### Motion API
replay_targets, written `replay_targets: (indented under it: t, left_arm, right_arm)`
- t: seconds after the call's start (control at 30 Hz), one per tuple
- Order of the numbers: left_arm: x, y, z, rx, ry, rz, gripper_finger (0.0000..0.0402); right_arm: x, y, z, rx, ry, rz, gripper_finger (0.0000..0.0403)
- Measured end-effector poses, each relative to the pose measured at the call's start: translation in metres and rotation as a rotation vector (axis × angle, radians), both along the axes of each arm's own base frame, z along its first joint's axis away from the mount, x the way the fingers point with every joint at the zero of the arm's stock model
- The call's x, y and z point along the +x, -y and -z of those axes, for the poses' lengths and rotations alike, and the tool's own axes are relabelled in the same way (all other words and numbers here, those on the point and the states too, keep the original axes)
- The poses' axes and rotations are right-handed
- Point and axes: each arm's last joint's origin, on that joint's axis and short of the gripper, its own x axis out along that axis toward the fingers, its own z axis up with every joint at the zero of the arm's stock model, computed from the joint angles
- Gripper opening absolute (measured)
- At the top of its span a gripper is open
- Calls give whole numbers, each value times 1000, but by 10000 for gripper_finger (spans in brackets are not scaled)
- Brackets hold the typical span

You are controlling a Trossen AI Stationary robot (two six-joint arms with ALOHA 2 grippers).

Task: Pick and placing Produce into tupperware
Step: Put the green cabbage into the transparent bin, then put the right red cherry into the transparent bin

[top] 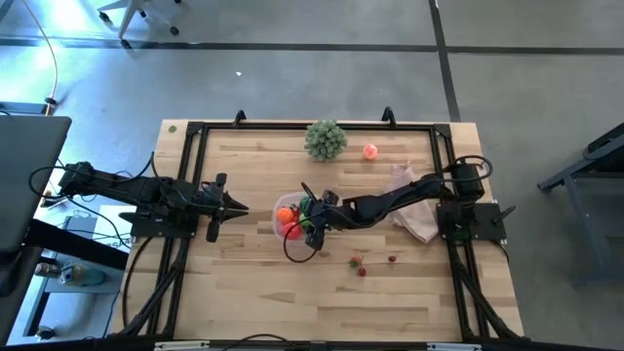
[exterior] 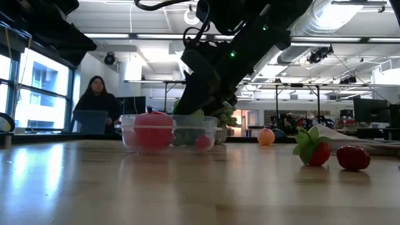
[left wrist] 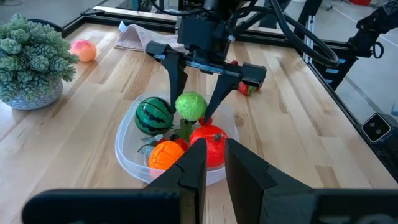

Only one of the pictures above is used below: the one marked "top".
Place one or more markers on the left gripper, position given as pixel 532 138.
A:
pixel 212 205

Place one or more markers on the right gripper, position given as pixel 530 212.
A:
pixel 326 217

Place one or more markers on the green striped toy watermelon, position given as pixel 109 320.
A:
pixel 305 203

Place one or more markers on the red toy bell pepper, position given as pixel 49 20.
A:
pixel 292 230

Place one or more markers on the orange toy pumpkin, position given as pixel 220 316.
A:
pixel 285 215

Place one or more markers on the red toy strawberry with leaves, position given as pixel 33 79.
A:
pixel 354 261

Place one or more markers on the red toy cherry with stem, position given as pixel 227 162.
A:
pixel 362 272

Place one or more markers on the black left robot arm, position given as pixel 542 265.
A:
pixel 127 187

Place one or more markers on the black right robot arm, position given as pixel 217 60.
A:
pixel 390 200

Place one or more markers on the clear plastic tupperware container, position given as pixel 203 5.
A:
pixel 279 202

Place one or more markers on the green succulent in white pot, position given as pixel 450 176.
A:
pixel 325 140

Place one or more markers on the pink orange toy peach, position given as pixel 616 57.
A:
pixel 370 151

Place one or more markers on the beige cloth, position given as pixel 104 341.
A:
pixel 419 226

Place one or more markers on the white paper sheet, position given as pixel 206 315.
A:
pixel 114 229

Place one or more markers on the white aluminium extrusion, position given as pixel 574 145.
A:
pixel 453 347
pixel 180 346

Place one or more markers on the office chair with white base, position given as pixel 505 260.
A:
pixel 139 5

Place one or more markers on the dark metal cart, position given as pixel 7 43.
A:
pixel 585 195

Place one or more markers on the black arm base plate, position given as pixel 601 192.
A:
pixel 161 226
pixel 480 222

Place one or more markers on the black aluminium table frame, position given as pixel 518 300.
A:
pixel 317 126

